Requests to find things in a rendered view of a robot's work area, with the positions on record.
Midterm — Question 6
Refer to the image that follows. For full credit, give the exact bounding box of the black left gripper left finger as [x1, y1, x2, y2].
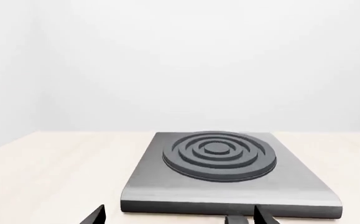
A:
[79, 204, 106, 224]

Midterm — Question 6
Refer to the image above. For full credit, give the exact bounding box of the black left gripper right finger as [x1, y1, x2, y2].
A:
[253, 205, 282, 224]

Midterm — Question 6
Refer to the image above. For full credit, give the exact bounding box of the grey toy stove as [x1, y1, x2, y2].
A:
[120, 130, 344, 220]

